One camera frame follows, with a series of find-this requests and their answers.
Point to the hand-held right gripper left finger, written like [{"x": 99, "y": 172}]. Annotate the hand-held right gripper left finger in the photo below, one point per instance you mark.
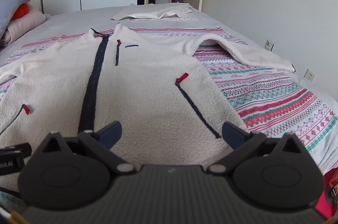
[{"x": 112, "y": 132}]

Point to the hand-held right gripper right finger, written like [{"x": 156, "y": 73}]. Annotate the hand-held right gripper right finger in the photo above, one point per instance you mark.
[{"x": 233, "y": 134}]

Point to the white fleece jacket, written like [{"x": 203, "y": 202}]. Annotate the white fleece jacket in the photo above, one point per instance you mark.
[{"x": 148, "y": 86}]

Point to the patterned striped blanket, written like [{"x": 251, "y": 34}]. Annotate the patterned striped blanket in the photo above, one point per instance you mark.
[{"x": 277, "y": 102}]

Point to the grey bed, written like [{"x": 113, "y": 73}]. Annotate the grey bed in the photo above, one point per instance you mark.
[{"x": 79, "y": 20}]

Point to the red object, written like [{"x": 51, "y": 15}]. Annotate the red object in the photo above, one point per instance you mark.
[{"x": 323, "y": 208}]

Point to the white cloth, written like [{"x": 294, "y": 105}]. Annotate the white cloth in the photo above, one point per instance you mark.
[{"x": 158, "y": 12}]

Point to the pink folded quilt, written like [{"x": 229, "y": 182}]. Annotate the pink folded quilt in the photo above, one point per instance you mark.
[{"x": 25, "y": 23}]

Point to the orange plush toy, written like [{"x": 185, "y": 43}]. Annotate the orange plush toy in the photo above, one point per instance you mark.
[{"x": 21, "y": 10}]

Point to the white wall socket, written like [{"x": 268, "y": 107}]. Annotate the white wall socket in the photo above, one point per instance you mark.
[
  {"x": 269, "y": 45},
  {"x": 309, "y": 75}
]

